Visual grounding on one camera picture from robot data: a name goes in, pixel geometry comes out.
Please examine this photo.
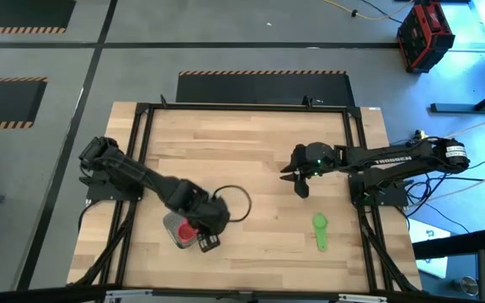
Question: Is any black aluminium table frame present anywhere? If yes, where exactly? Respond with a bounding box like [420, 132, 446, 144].
[67, 94, 424, 303]

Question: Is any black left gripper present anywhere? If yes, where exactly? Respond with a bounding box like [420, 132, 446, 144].
[179, 189, 232, 253]

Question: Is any grey plastic basket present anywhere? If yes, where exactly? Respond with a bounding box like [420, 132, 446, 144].
[162, 211, 204, 250]

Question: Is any black floor beam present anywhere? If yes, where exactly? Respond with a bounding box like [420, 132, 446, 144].
[413, 228, 485, 260]

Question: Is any white printed floor sheet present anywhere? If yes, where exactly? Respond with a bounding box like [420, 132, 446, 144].
[408, 217, 450, 279]

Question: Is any white floor cable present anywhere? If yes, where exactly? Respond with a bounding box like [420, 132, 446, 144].
[425, 166, 485, 203]
[444, 112, 485, 140]

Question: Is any red measuring cup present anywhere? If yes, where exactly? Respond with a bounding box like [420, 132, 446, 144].
[176, 218, 201, 247]

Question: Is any red black tool box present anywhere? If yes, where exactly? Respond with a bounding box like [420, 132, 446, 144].
[396, 1, 456, 75]

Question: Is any round metal floor fitting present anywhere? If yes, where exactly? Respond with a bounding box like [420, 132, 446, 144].
[460, 275, 480, 296]

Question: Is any green measuring cup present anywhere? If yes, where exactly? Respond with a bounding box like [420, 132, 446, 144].
[312, 212, 329, 253]

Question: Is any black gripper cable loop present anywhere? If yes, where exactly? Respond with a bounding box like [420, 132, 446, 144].
[211, 183, 253, 223]

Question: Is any grey black desk leg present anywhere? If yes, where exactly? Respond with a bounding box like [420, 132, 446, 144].
[429, 79, 485, 114]

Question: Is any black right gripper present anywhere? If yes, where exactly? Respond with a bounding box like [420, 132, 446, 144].
[279, 144, 311, 199]

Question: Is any yellow floor cable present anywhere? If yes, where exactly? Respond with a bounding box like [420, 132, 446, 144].
[322, 0, 414, 21]

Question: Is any black floor mat striped edge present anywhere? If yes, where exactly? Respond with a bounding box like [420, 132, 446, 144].
[0, 0, 77, 35]
[0, 77, 49, 130]
[175, 70, 356, 107]

